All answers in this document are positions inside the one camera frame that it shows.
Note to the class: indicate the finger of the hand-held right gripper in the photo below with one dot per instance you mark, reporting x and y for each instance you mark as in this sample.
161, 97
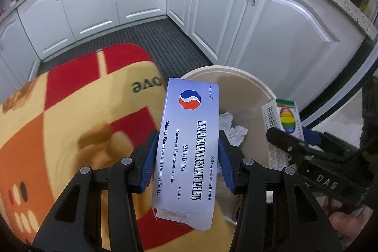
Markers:
283, 139
312, 137

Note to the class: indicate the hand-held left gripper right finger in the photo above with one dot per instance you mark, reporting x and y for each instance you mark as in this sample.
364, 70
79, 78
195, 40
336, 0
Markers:
226, 165

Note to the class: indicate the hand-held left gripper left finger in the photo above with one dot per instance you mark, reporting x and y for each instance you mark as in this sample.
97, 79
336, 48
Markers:
149, 163

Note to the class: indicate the white box with rainbow print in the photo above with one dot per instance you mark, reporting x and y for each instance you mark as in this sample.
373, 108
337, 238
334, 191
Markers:
283, 116

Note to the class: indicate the pale blue medicine box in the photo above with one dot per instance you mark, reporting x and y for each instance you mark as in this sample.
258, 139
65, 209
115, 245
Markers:
186, 137

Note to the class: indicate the beige plastic bin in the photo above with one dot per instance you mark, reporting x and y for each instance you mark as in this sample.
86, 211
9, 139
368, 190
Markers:
245, 98

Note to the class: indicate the person's right hand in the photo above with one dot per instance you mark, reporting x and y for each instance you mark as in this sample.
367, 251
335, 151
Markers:
347, 222

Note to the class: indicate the crumpled white tissue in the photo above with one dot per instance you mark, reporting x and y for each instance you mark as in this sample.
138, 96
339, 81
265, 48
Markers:
233, 131

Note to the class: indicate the printed checkered blanket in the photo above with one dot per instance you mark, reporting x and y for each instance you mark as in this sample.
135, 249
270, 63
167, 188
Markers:
59, 128

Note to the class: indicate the dark ribbed floor mat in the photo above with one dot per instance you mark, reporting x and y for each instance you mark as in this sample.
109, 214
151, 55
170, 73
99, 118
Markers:
141, 36

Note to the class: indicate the row of white cabinet doors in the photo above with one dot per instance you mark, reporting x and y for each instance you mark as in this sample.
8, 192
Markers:
221, 4

